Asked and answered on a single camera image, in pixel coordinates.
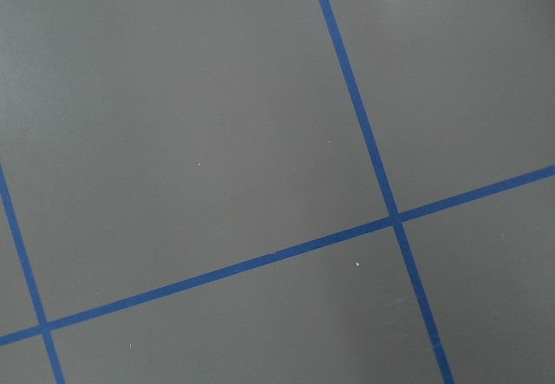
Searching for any brown paper table cover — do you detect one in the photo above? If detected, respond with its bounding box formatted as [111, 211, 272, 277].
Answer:
[1, 0, 554, 383]

